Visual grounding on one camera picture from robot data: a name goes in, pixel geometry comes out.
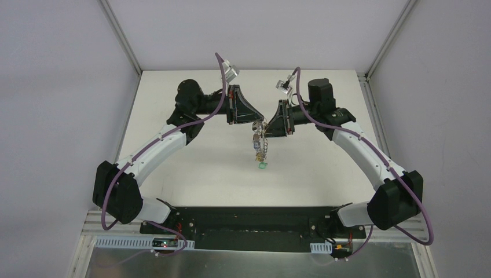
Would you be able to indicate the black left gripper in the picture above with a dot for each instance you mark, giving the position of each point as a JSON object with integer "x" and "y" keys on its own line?
{"x": 233, "y": 105}

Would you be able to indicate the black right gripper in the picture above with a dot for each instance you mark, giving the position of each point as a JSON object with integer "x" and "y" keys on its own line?
{"x": 286, "y": 119}

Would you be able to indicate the large metal keyring with rings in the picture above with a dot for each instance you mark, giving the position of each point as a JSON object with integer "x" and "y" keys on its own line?
{"x": 259, "y": 135}

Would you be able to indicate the green plastic key tag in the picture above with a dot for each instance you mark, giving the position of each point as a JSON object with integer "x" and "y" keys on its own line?
{"x": 262, "y": 165}

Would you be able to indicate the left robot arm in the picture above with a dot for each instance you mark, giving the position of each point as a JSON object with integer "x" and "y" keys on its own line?
{"x": 117, "y": 185}

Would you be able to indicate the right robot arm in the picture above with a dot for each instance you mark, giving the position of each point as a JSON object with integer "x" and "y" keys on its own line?
{"x": 397, "y": 191}

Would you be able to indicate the yellow plastic key tag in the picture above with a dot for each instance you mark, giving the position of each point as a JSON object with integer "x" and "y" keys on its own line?
{"x": 260, "y": 157}

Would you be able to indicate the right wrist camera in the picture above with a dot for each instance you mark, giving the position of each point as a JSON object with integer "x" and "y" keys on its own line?
{"x": 284, "y": 87}

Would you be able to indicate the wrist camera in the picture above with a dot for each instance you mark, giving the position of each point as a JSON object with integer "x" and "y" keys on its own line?
{"x": 230, "y": 71}
{"x": 284, "y": 87}

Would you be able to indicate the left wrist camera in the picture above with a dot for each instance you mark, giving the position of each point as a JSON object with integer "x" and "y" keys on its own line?
{"x": 230, "y": 71}

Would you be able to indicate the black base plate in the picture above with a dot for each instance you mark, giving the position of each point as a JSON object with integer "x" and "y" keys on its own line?
{"x": 272, "y": 229}

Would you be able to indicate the right white cable duct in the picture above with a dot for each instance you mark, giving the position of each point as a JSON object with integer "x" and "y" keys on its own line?
{"x": 321, "y": 248}

